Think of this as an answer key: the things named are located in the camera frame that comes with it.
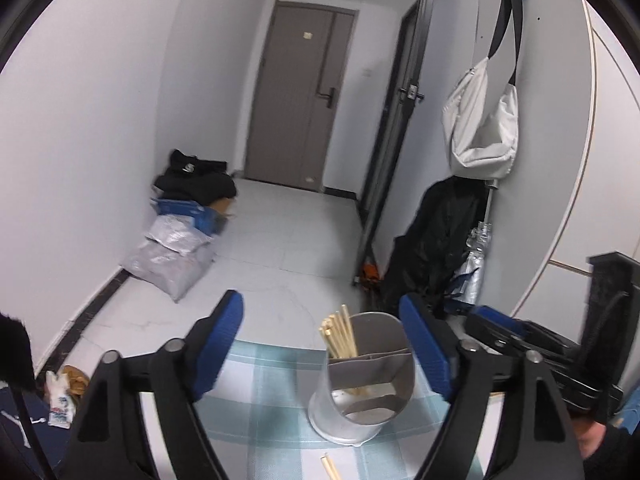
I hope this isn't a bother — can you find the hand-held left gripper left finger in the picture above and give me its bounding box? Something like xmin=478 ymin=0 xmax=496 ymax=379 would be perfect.
xmin=65 ymin=289 xmax=246 ymax=480

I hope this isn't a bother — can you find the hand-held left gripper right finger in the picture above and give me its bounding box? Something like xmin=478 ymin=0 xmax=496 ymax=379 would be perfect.
xmin=398 ymin=292 xmax=586 ymax=480

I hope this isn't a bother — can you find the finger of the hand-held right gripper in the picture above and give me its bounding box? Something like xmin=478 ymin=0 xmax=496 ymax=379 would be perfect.
xmin=522 ymin=319 xmax=583 ymax=356
xmin=465 ymin=304 xmax=566 ymax=361

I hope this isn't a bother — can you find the white grey utensil holder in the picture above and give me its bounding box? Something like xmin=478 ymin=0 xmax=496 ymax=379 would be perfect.
xmin=307 ymin=311 xmax=418 ymax=447

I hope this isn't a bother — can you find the person's right hand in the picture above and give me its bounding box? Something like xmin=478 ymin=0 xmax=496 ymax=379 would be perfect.
xmin=575 ymin=417 xmax=608 ymax=458

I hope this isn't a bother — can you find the silver folded umbrella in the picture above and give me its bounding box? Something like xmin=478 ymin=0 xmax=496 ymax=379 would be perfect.
xmin=445 ymin=177 xmax=501 ymax=313

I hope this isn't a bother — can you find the teal checkered tablecloth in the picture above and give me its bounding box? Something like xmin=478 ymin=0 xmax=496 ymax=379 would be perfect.
xmin=135 ymin=337 xmax=506 ymax=480

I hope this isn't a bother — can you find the silver plastic bag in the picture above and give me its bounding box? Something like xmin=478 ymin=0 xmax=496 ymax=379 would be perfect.
xmin=145 ymin=215 xmax=212 ymax=257
xmin=120 ymin=240 xmax=217 ymax=304

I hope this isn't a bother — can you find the black hanging jacket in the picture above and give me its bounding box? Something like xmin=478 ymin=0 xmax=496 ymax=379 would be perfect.
xmin=382 ymin=176 xmax=493 ymax=312

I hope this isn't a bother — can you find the white cabinet with wood trim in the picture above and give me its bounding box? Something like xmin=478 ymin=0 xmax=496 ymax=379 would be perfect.
xmin=510 ymin=0 xmax=640 ymax=321

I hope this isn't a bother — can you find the blue cardboard box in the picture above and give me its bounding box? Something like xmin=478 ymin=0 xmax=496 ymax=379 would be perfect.
xmin=149 ymin=197 xmax=224 ymax=235

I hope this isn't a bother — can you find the brown crumpled paper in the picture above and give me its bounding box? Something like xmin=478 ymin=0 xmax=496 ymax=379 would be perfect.
xmin=61 ymin=366 xmax=90 ymax=397

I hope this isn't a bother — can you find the pile of black clothes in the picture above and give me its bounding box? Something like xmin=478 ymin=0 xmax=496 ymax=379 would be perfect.
xmin=152 ymin=149 xmax=238 ymax=207

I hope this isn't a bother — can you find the white printed plastic packet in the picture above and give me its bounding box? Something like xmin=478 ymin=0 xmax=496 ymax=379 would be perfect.
xmin=45 ymin=371 xmax=77 ymax=429

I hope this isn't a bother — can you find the black fuzzy cloth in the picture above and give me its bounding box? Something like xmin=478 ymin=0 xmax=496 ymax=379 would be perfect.
xmin=0 ymin=312 xmax=37 ymax=396

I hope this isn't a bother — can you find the dark open door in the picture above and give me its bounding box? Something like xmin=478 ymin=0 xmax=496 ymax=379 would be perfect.
xmin=352 ymin=0 xmax=442 ymax=286

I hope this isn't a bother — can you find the white sling bag black strap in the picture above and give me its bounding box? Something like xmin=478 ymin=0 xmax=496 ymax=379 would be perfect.
xmin=442 ymin=0 xmax=526 ymax=179

